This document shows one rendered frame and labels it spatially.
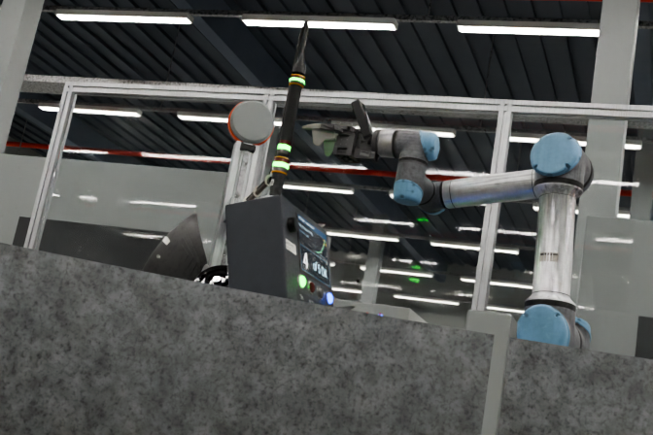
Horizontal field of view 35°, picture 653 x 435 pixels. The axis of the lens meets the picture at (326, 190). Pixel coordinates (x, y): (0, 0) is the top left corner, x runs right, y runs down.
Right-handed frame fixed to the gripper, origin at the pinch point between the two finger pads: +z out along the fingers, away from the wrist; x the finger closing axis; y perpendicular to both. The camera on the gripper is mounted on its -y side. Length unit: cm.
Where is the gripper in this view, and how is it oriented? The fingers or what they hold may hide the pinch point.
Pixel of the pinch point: (311, 131)
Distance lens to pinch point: 278.7
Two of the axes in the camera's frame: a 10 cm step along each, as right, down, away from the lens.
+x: 3.3, 2.9, 9.0
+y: -1.7, 9.5, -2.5
